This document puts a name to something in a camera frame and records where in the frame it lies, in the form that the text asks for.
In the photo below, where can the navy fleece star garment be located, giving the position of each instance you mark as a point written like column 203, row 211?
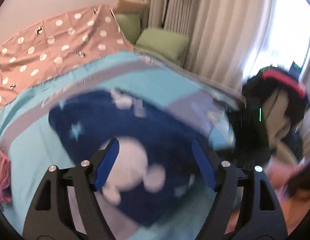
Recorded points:
column 151, row 163

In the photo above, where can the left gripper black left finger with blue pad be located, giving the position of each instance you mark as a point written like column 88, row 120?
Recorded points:
column 49, row 215

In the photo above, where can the black backpack red trim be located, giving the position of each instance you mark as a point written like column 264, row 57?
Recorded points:
column 283, row 102

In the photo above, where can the orange sleeved right forearm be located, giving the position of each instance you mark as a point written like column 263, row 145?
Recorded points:
column 292, row 186

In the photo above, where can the pink polka dot blanket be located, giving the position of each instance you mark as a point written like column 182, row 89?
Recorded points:
column 57, row 45

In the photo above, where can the green pillow front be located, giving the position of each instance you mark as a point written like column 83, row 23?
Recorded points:
column 165, row 43

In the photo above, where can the green pillow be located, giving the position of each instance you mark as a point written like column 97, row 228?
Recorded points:
column 165, row 43
column 130, row 25

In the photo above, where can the peach pillow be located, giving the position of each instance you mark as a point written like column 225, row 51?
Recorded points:
column 130, row 7

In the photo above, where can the folded pink garment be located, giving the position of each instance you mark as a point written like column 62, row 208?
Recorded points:
column 5, row 179

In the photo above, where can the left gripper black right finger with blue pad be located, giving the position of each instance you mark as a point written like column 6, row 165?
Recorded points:
column 245, row 205

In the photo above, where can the turquoise grey bed sheet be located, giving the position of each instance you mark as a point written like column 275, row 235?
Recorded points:
column 32, row 145

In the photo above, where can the green pillow back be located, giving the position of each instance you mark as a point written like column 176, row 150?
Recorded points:
column 130, row 25

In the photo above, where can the beige curtain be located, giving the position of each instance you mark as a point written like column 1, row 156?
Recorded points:
column 230, row 40

